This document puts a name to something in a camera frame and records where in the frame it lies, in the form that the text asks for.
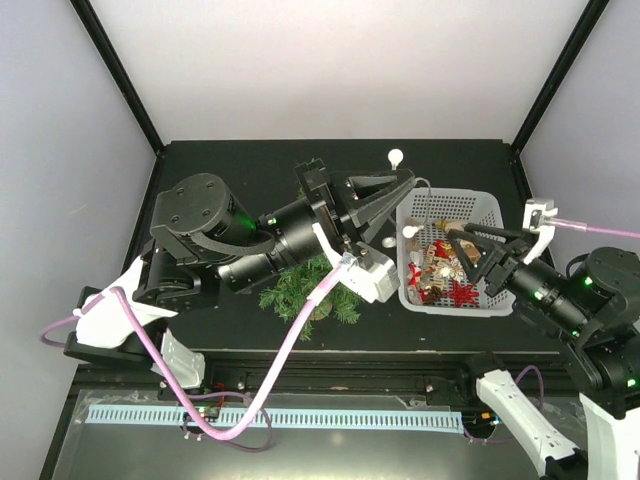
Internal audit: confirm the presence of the gold bell ornament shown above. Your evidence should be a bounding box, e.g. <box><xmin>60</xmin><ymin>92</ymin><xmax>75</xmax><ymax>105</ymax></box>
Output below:
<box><xmin>433</xmin><ymin>219</ymin><xmax>447</xmax><ymax>230</ymax></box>

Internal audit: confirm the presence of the small circuit board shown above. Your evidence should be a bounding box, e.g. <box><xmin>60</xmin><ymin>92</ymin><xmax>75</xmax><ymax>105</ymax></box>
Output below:
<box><xmin>183</xmin><ymin>406</ymin><xmax>220</xmax><ymax>423</ymax></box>

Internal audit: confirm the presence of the white ball light string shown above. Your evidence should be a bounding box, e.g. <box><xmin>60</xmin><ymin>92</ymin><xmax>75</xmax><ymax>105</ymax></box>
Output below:
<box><xmin>382</xmin><ymin>148</ymin><xmax>434</xmax><ymax>250</ymax></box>

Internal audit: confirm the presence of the red star ornament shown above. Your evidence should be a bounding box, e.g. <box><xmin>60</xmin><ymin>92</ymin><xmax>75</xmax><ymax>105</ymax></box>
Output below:
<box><xmin>445</xmin><ymin>281</ymin><xmax>479</xmax><ymax>308</ymax></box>

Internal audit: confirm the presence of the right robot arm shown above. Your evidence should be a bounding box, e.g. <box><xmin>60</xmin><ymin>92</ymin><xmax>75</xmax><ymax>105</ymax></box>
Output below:
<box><xmin>447</xmin><ymin>224</ymin><xmax>639</xmax><ymax>479</ymax></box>

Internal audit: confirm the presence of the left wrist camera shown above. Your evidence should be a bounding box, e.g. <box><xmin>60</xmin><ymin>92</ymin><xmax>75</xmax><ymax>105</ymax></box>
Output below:
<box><xmin>341</xmin><ymin>242</ymin><xmax>400</xmax><ymax>303</ymax></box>

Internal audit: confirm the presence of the red ribbon bow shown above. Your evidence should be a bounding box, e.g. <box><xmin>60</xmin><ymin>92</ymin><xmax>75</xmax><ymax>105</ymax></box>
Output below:
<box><xmin>407</xmin><ymin>262</ymin><xmax>422</xmax><ymax>291</ymax></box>

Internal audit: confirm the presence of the white plastic basket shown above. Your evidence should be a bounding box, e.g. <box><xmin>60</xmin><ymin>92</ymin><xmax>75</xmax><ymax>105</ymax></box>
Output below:
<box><xmin>395</xmin><ymin>187</ymin><xmax>514</xmax><ymax>318</ymax></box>

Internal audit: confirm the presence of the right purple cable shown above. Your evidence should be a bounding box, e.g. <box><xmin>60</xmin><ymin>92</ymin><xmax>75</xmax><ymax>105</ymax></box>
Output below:
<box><xmin>549</xmin><ymin>217</ymin><xmax>640</xmax><ymax>239</ymax></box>

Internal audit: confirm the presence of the white slotted cable duct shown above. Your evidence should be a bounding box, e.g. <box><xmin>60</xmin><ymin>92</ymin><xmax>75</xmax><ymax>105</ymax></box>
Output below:
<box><xmin>85</xmin><ymin>405</ymin><xmax>464</xmax><ymax>434</ymax></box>

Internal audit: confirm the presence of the brown pine cone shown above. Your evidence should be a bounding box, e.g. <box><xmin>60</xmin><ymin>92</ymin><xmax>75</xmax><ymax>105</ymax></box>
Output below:
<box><xmin>421</xmin><ymin>285</ymin><xmax>444</xmax><ymax>305</ymax></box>

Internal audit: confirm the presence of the small green christmas tree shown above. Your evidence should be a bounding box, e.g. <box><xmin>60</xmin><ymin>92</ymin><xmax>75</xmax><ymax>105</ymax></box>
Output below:
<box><xmin>258</xmin><ymin>159</ymin><xmax>364</xmax><ymax>342</ymax></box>

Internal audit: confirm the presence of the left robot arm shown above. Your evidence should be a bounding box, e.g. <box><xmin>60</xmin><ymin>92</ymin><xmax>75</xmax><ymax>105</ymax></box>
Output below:
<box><xmin>64</xmin><ymin>159</ymin><xmax>415</xmax><ymax>399</ymax></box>

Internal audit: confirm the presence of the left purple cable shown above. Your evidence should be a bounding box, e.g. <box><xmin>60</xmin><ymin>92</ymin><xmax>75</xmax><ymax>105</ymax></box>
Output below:
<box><xmin>39</xmin><ymin>259</ymin><xmax>351</xmax><ymax>444</ymax></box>

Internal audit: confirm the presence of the purple cable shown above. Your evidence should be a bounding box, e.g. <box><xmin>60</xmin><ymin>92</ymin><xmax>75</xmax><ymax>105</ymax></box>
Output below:
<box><xmin>549</xmin><ymin>217</ymin><xmax>640</xmax><ymax>239</ymax></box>
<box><xmin>39</xmin><ymin>259</ymin><xmax>351</xmax><ymax>444</ymax></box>

